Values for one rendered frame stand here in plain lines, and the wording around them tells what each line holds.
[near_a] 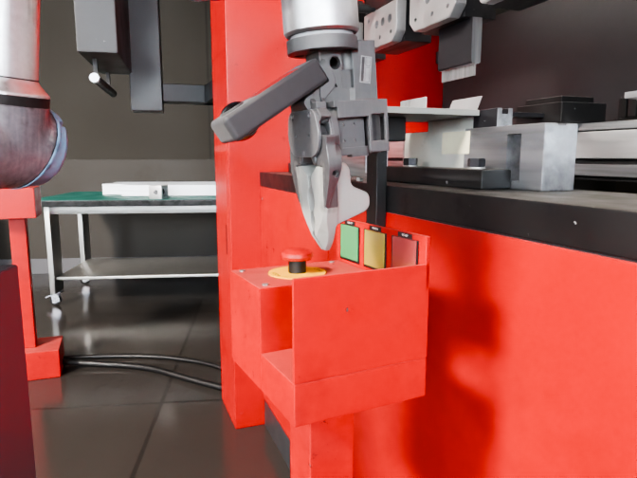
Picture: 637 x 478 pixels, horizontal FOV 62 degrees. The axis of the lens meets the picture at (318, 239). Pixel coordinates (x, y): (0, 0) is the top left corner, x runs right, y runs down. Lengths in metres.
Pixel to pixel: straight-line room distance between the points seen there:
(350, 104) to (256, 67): 1.24
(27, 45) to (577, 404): 0.79
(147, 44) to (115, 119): 2.31
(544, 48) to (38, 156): 1.26
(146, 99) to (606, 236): 1.90
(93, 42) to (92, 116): 2.74
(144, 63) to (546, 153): 1.73
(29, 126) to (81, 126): 3.78
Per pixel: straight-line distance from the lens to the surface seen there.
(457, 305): 0.77
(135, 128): 4.50
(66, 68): 4.67
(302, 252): 0.65
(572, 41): 1.55
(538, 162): 0.81
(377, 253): 0.65
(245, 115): 0.49
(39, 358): 2.55
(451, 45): 1.04
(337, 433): 0.67
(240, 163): 1.73
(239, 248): 1.75
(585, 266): 0.60
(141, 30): 2.28
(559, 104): 1.09
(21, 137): 0.82
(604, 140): 1.08
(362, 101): 0.54
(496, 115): 0.91
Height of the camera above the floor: 0.92
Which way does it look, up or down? 9 degrees down
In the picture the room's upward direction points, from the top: straight up
